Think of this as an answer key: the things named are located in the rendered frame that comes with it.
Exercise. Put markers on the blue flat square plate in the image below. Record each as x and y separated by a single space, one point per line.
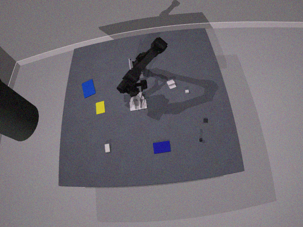
160 147

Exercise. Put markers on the blue flat rectangular plate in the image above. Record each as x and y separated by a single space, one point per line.
88 88

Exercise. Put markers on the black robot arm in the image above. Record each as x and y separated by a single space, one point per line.
132 76

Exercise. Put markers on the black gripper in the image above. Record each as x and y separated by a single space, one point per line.
143 84

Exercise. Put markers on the yellow flat plate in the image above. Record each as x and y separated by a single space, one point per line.
100 107

